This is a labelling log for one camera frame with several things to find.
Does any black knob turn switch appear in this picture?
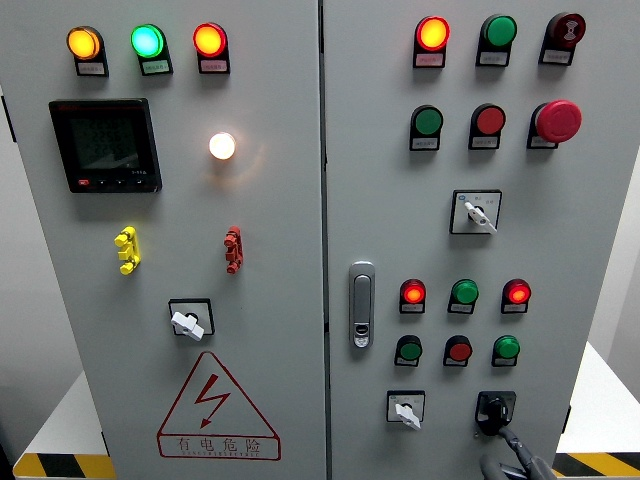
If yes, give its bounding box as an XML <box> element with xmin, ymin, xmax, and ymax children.
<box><xmin>473</xmin><ymin>390</ymin><xmax>517</xmax><ymax>438</ymax></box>

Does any black yellow striped tape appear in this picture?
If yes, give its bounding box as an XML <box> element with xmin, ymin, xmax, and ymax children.
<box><xmin>12</xmin><ymin>452</ymin><xmax>117</xmax><ymax>480</ymax></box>
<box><xmin>552</xmin><ymin>452</ymin><xmax>640</xmax><ymax>479</ymax></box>

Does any small green round lamp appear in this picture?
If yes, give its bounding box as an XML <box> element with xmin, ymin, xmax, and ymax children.
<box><xmin>449</xmin><ymin>278</ymin><xmax>480</xmax><ymax>305</ymax></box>
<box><xmin>492</xmin><ymin>335</ymin><xmax>521</xmax><ymax>361</ymax></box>

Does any small red push button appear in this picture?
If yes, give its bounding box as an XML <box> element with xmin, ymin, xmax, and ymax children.
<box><xmin>444</xmin><ymin>335</ymin><xmax>474</xmax><ymax>363</ymax></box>

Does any small green push button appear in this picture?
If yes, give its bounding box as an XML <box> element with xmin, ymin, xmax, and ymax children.
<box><xmin>395</xmin><ymin>334</ymin><xmax>424</xmax><ymax>363</ymax></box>

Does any small red round lamp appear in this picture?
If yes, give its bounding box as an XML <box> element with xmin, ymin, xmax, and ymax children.
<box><xmin>399</xmin><ymin>278</ymin><xmax>427</xmax><ymax>305</ymax></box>
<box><xmin>501</xmin><ymin>278</ymin><xmax>532</xmax><ymax>305</ymax></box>

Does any pale grey cabinet door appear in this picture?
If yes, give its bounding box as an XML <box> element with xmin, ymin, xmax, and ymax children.
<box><xmin>0</xmin><ymin>0</ymin><xmax>327</xmax><ymax>480</ymax></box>
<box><xmin>322</xmin><ymin>0</ymin><xmax>640</xmax><ymax>480</ymax></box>

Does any silver door lock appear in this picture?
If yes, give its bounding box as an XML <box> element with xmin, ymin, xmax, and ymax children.
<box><xmin>348</xmin><ymin>260</ymin><xmax>376</xmax><ymax>350</ymax></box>

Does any red warning triangle sticker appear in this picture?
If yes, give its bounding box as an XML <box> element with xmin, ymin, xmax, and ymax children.
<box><xmin>156</xmin><ymin>351</ymin><xmax>282</xmax><ymax>461</ymax></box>

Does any large red stop button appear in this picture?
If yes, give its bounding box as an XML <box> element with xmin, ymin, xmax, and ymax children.
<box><xmin>529</xmin><ymin>99</ymin><xmax>583</xmax><ymax>145</ymax></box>

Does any large red push button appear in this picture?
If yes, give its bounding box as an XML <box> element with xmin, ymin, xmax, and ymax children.
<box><xmin>470</xmin><ymin>103</ymin><xmax>507</xmax><ymax>137</ymax></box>

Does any large green push button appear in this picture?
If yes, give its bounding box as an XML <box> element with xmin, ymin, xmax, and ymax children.
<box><xmin>410</xmin><ymin>104</ymin><xmax>445</xmax><ymax>138</ymax></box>

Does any large dark green round lamp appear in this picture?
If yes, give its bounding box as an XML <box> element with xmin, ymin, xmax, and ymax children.
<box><xmin>480</xmin><ymin>14</ymin><xmax>518</xmax><ymax>49</ymax></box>

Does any dark red round buzzer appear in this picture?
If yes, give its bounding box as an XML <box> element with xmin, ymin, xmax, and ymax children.
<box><xmin>546</xmin><ymin>12</ymin><xmax>587</xmax><ymax>50</ymax></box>

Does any large red round lamp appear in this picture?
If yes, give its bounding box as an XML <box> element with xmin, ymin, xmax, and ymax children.
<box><xmin>192</xmin><ymin>22</ymin><xmax>229</xmax><ymax>59</ymax></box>
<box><xmin>414</xmin><ymin>15</ymin><xmax>451</xmax><ymax>52</ymax></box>

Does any white round lamp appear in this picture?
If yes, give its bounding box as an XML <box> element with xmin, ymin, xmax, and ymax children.
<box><xmin>208</xmin><ymin>131</ymin><xmax>237</xmax><ymax>161</ymax></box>

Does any black display meter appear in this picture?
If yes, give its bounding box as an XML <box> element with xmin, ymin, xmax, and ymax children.
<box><xmin>48</xmin><ymin>98</ymin><xmax>163</xmax><ymax>194</ymax></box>

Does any bright green round lamp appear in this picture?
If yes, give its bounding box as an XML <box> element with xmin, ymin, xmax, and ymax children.
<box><xmin>130</xmin><ymin>23</ymin><xmax>167</xmax><ymax>59</ymax></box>

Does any large yellow round lamp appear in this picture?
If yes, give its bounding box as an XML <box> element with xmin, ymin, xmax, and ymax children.
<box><xmin>66</xmin><ymin>26</ymin><xmax>104</xmax><ymax>61</ymax></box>

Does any large white lever turn switch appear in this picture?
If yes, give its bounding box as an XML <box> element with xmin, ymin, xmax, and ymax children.
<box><xmin>448</xmin><ymin>189</ymin><xmax>503</xmax><ymax>236</ymax></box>

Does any small red handle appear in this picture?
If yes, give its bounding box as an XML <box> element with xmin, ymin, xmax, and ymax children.
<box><xmin>223</xmin><ymin>225</ymin><xmax>244</xmax><ymax>275</ymax></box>

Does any grey plate white handle switch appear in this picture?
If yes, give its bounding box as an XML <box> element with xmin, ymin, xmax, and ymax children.
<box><xmin>167</xmin><ymin>298</ymin><xmax>216</xmax><ymax>343</ymax></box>

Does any small yellow handle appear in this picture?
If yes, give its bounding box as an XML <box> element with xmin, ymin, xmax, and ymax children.
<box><xmin>113</xmin><ymin>225</ymin><xmax>142</xmax><ymax>276</ymax></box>

